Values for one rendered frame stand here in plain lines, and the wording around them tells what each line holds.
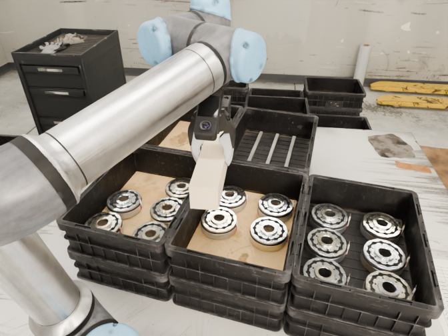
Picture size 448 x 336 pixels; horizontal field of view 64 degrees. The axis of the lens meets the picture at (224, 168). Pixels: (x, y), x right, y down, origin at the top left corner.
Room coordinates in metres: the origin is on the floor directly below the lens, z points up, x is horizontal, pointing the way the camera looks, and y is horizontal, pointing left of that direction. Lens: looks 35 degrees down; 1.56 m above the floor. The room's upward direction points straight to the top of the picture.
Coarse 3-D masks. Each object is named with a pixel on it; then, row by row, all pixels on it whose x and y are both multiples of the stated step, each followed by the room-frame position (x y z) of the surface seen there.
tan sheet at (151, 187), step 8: (136, 176) 0.99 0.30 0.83; (144, 176) 0.99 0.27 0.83; (152, 176) 0.99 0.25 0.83; (160, 176) 0.99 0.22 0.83; (128, 184) 0.95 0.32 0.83; (136, 184) 0.95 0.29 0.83; (144, 184) 0.95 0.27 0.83; (152, 184) 0.95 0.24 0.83; (160, 184) 0.95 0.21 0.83; (144, 192) 0.90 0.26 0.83; (152, 192) 0.90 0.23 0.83; (160, 192) 0.90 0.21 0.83; (144, 200) 0.86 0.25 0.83; (152, 200) 0.86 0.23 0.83; (144, 208) 0.82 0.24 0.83; (136, 216) 0.79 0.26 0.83; (144, 216) 0.79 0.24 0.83; (128, 224) 0.75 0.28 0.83; (136, 224) 0.75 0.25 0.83; (128, 232) 0.72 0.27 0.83
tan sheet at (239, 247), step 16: (256, 208) 0.82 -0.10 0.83; (240, 224) 0.75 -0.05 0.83; (288, 224) 0.75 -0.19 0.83; (192, 240) 0.69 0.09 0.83; (208, 240) 0.69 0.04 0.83; (224, 240) 0.69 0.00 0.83; (240, 240) 0.69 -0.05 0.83; (288, 240) 0.69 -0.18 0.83; (224, 256) 0.63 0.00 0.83; (240, 256) 0.63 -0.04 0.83; (256, 256) 0.63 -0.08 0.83; (272, 256) 0.63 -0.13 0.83
